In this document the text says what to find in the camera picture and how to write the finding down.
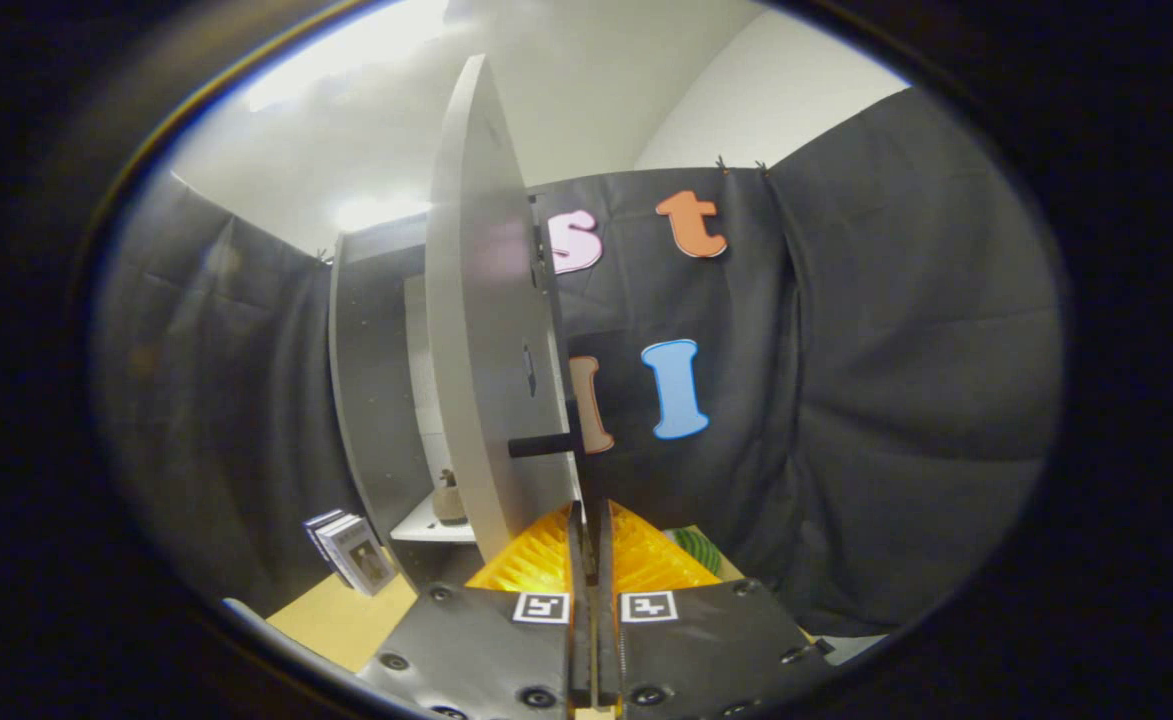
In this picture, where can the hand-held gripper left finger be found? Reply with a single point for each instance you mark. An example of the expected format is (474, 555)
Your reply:
(576, 560)

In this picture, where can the watermelon toy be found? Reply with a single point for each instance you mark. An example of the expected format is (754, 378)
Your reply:
(698, 550)

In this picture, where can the black backdrop cloth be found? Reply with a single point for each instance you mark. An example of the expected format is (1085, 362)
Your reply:
(896, 350)

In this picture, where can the stack of books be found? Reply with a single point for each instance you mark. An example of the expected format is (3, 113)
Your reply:
(356, 555)

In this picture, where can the fuzzy brown shoe with bow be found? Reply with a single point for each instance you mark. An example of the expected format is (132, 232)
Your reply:
(449, 500)

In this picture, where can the grey shoe cabinet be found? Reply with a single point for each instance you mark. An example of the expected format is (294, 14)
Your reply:
(376, 380)

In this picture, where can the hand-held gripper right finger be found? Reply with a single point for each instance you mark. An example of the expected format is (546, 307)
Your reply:
(606, 560)

